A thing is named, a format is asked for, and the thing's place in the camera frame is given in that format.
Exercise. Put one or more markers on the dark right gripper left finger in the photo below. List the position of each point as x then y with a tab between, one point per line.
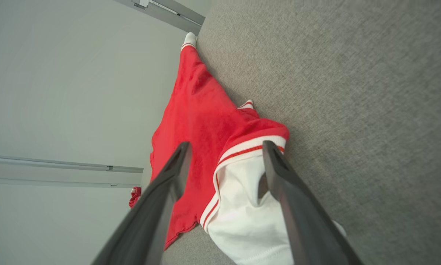
146	221

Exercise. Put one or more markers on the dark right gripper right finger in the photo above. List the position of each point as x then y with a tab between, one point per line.
305	221

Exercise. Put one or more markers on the grey fabric sofa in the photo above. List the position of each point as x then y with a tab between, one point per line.
353	92

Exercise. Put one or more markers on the grey wall rail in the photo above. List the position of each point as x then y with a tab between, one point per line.
58	173

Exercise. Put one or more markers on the red shorts white stripe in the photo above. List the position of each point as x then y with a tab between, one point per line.
135	198

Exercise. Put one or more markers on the red jersey shirt white sleeves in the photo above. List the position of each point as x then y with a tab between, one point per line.
198	121

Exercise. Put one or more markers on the grey metal bar with bracket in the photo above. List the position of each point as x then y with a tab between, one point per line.
176	16

